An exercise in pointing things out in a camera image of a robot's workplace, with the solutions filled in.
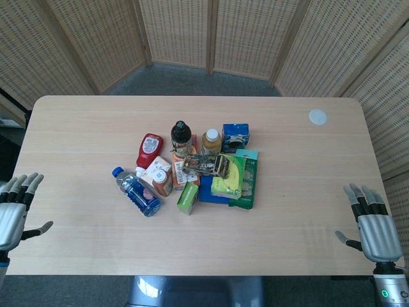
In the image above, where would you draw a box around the orange snack packet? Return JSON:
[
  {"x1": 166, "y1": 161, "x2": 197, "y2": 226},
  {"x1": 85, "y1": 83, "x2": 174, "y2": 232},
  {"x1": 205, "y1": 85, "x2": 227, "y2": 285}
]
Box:
[{"x1": 171, "y1": 134, "x2": 202, "y2": 187}]

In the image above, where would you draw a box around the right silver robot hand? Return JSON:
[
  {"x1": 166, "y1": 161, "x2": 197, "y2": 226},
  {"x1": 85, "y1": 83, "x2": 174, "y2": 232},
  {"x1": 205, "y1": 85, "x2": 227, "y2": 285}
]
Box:
[{"x1": 335, "y1": 183, "x2": 404, "y2": 264}]

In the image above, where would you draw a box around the blue flat packet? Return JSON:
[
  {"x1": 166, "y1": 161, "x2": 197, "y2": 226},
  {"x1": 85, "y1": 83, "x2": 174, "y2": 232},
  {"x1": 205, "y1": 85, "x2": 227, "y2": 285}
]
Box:
[{"x1": 198, "y1": 175, "x2": 231, "y2": 204}]

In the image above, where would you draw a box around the dark sauce bottle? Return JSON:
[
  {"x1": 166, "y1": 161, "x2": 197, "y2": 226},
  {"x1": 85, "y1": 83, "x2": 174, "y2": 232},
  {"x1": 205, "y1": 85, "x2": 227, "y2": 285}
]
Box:
[{"x1": 170, "y1": 120, "x2": 194, "y2": 155}]

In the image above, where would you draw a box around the yellow green snack bag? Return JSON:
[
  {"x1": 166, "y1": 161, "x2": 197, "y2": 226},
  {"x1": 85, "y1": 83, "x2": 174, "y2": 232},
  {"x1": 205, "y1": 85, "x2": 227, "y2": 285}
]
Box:
[{"x1": 211, "y1": 154, "x2": 247, "y2": 200}]

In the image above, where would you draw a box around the green hanging blister pack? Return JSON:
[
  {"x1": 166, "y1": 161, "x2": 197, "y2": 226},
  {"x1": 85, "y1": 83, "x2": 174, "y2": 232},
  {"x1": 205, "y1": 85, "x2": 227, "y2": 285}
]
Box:
[{"x1": 228, "y1": 148, "x2": 260, "y2": 210}]

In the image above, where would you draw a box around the small green carton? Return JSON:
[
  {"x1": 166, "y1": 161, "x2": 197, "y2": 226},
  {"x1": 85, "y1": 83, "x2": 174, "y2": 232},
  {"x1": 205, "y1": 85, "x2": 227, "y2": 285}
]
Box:
[{"x1": 176, "y1": 182, "x2": 200, "y2": 217}]

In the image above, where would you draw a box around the robot base body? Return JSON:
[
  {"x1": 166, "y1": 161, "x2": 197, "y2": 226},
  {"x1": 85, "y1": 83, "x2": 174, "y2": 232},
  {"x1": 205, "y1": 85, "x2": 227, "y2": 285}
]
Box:
[{"x1": 127, "y1": 275, "x2": 268, "y2": 307}]

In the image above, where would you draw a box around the blue snack box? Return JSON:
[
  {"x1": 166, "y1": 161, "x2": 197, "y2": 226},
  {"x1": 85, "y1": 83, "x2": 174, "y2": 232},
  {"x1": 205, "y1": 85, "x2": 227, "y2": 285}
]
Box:
[{"x1": 220, "y1": 123, "x2": 251, "y2": 154}]

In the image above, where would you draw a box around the yellow juice bottle white cap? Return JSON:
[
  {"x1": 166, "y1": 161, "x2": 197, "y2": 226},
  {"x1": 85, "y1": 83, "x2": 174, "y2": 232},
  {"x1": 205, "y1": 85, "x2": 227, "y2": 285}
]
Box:
[{"x1": 201, "y1": 128, "x2": 222, "y2": 155}]

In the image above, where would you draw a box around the orange sauce bottle white label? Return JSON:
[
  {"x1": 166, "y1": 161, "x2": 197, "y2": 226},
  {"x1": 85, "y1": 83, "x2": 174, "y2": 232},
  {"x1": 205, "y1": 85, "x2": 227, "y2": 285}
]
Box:
[{"x1": 142, "y1": 155, "x2": 174, "y2": 198}]

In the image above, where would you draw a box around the red ketchup squeeze bottle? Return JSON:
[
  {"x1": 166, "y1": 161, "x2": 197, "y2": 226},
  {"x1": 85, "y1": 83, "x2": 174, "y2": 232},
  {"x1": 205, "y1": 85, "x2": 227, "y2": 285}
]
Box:
[{"x1": 134, "y1": 133, "x2": 164, "y2": 177}]

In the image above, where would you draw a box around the blue drink bottle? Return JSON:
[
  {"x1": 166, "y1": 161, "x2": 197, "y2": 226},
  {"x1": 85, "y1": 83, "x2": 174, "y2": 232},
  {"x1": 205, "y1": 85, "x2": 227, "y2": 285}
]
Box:
[{"x1": 111, "y1": 166, "x2": 162, "y2": 218}]

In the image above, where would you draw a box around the white round cable grommet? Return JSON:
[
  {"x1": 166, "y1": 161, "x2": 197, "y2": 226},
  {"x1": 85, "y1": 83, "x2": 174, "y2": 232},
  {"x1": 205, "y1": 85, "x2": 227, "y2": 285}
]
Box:
[{"x1": 308, "y1": 109, "x2": 329, "y2": 125}]

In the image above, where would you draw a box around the woven folding screen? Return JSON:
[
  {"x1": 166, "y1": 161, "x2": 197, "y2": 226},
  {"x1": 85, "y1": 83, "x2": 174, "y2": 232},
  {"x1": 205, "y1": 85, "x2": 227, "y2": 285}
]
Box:
[{"x1": 0, "y1": 0, "x2": 409, "y2": 276}]

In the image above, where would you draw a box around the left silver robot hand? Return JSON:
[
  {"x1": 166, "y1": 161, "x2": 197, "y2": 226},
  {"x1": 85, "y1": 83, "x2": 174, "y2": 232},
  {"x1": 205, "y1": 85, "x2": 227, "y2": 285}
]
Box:
[{"x1": 0, "y1": 172, "x2": 54, "y2": 251}]

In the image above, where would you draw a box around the black stand equipment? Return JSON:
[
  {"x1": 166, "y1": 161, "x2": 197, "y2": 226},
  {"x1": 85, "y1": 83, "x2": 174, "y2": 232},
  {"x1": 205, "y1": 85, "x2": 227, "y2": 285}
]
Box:
[{"x1": 0, "y1": 88, "x2": 32, "y2": 189}]

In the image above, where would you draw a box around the dark green printed box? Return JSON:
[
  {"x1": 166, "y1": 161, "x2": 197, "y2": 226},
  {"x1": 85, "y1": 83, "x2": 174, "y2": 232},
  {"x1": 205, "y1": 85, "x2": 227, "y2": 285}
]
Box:
[{"x1": 179, "y1": 153, "x2": 231, "y2": 178}]

